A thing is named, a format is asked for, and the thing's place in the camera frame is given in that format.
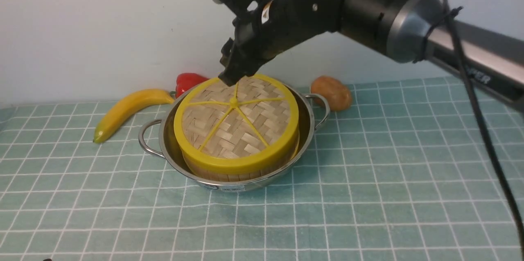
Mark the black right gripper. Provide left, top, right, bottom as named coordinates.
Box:
left=218, top=0, right=342, bottom=87

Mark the woven bamboo lid yellow rim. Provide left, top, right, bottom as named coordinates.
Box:
left=174, top=75, right=300, bottom=172

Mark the bamboo steamer basket yellow rim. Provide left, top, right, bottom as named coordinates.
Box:
left=182, top=145, right=299, bottom=182

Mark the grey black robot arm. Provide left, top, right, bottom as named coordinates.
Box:
left=214, top=0, right=460, bottom=86

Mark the stainless steel pot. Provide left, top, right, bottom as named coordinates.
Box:
left=138, top=85, right=331, bottom=193

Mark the red bell pepper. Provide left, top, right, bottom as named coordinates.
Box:
left=175, top=73, right=208, bottom=98

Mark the yellow banana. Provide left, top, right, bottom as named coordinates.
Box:
left=93, top=89, right=174, bottom=144

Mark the brown potato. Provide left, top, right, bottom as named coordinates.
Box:
left=309, top=75, right=352, bottom=112

